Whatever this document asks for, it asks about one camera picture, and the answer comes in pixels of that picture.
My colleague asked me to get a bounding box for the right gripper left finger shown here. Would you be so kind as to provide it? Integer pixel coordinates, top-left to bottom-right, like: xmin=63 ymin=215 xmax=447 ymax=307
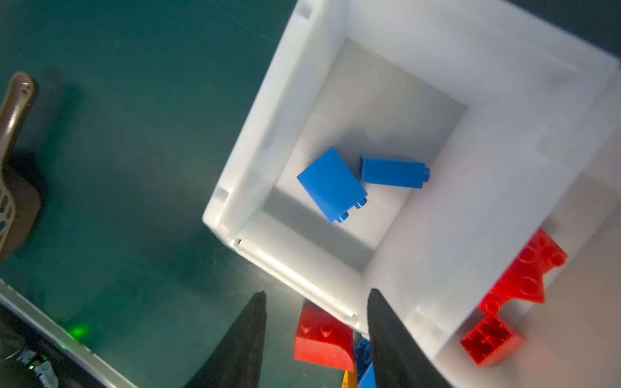
xmin=185 ymin=292 xmax=267 ymax=387

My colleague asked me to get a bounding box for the brown litter scoop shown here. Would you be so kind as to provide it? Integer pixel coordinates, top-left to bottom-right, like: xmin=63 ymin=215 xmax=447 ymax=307
xmin=1 ymin=72 xmax=42 ymax=262

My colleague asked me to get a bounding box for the blue lego near bins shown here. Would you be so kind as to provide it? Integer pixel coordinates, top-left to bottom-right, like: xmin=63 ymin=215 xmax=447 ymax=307
xmin=354 ymin=338 xmax=377 ymax=388

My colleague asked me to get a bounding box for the red lego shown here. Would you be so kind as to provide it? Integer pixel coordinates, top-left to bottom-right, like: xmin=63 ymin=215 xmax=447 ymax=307
xmin=294 ymin=302 xmax=355 ymax=372
xmin=460 ymin=315 xmax=527 ymax=368

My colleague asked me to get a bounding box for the aluminium rail frame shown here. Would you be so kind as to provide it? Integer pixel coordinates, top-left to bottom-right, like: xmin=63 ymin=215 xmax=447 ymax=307
xmin=1 ymin=281 xmax=135 ymax=387

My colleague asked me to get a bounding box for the blue lego brick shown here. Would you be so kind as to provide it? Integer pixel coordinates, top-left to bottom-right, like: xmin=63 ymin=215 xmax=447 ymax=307
xmin=297 ymin=147 xmax=368 ymax=223

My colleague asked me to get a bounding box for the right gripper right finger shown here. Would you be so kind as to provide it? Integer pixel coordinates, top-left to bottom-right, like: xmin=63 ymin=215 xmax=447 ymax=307
xmin=367 ymin=289 xmax=451 ymax=388

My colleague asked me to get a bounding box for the small dark blue lego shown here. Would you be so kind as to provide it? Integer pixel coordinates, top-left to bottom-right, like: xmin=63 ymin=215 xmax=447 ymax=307
xmin=360 ymin=157 xmax=431 ymax=189

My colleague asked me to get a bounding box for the yellow lego centre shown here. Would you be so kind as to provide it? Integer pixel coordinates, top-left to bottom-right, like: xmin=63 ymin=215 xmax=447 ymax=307
xmin=341 ymin=370 xmax=358 ymax=388

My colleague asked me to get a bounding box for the long red lego brick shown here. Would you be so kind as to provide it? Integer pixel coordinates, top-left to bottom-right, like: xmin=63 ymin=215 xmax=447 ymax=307
xmin=478 ymin=228 xmax=568 ymax=316

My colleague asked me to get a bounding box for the white left bin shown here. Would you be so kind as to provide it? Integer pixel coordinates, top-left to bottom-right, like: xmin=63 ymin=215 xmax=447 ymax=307
xmin=203 ymin=1 xmax=620 ymax=357

